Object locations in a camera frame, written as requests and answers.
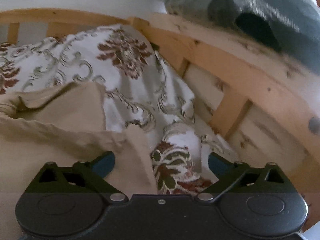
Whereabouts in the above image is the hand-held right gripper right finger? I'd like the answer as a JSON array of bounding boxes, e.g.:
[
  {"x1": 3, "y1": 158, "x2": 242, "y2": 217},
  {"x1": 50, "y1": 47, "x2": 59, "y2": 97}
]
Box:
[{"x1": 196, "y1": 152, "x2": 293, "y2": 202}]

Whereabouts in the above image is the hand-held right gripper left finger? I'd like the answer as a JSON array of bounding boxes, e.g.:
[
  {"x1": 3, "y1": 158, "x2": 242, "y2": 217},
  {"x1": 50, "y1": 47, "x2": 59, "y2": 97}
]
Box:
[{"x1": 29, "y1": 151, "x2": 129, "y2": 203}]

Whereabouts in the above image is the beige hooded zip jacket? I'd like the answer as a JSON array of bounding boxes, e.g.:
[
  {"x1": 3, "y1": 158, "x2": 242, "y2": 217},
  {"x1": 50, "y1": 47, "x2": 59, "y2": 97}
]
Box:
[{"x1": 0, "y1": 81, "x2": 160, "y2": 240}]

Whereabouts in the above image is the clear plastic bag of clothes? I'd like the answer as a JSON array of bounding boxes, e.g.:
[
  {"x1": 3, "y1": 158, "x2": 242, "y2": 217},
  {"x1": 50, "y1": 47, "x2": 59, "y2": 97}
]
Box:
[{"x1": 160, "y1": 0, "x2": 320, "y2": 74}]

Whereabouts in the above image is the floral printed blanket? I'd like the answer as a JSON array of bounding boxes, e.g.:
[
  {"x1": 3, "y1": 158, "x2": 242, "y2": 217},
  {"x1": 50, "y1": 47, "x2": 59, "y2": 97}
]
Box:
[{"x1": 149, "y1": 120, "x2": 240, "y2": 196}]

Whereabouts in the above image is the floral printed pillow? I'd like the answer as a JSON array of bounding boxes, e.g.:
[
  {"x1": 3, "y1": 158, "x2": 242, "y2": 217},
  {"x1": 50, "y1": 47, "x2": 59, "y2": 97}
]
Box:
[{"x1": 0, "y1": 24, "x2": 196, "y2": 133}]

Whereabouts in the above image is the wooden bed frame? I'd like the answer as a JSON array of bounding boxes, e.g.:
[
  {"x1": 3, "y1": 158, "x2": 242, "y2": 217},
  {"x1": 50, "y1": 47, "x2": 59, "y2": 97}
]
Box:
[{"x1": 0, "y1": 8, "x2": 320, "y2": 233}]

